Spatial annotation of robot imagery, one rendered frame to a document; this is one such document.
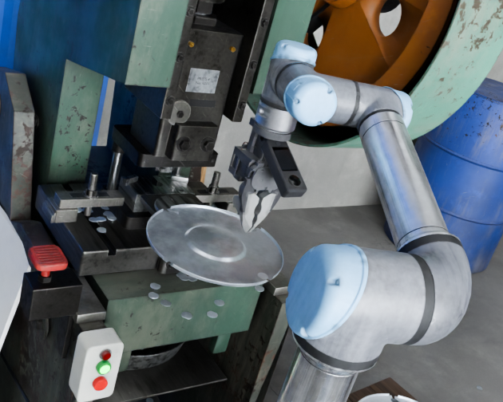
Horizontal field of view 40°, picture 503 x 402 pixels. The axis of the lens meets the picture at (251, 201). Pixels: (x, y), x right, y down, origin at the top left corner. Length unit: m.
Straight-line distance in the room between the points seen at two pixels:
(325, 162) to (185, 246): 2.30
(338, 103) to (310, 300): 0.40
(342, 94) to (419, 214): 0.26
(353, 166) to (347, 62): 2.16
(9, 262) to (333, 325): 1.05
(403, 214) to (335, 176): 2.74
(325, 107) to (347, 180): 2.71
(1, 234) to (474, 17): 1.17
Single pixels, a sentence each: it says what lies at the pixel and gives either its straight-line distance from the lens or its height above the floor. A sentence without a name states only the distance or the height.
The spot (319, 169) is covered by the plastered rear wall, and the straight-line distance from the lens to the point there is 3.61.
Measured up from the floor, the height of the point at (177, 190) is 0.78.
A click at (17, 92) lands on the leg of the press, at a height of 0.87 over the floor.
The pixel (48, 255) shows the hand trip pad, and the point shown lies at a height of 0.76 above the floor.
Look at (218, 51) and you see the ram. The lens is 1.44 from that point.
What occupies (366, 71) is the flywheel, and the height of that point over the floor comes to 1.15.
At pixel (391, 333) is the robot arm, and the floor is 1.02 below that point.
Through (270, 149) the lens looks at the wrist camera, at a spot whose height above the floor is 1.04.
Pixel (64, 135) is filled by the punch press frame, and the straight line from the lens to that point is 1.66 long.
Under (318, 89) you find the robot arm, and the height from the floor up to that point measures 1.20.
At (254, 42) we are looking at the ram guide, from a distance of 1.44.
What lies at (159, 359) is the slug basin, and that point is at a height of 0.38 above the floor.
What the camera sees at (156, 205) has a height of 0.79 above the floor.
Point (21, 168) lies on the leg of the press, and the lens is 1.73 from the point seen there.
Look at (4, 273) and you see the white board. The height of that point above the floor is 0.49.
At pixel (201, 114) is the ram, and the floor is 0.99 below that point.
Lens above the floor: 1.45
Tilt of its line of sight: 24 degrees down
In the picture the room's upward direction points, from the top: 16 degrees clockwise
